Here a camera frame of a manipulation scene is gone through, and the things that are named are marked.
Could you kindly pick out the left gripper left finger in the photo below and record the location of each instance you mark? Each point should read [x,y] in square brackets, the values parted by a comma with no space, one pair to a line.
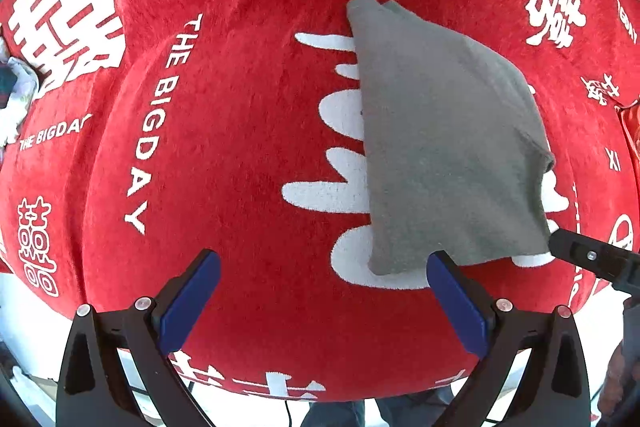
[93,389]

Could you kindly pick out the grey small shirt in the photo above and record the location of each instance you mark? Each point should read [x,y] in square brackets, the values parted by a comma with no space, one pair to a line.
[455,145]

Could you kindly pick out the floral patterned clothes pile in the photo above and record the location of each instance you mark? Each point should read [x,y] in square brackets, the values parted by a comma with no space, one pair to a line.
[19,84]

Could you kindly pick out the person's right hand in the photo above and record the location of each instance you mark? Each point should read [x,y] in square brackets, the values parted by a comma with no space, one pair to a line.
[613,388]

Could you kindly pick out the person's dark trousers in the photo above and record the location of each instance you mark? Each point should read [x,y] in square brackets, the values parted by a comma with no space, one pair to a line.
[413,410]

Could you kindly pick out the red patterned cloth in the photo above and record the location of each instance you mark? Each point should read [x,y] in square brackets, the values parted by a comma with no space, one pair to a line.
[629,119]

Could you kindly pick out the red blanket white characters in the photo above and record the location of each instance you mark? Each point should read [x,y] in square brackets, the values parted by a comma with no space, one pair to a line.
[163,127]

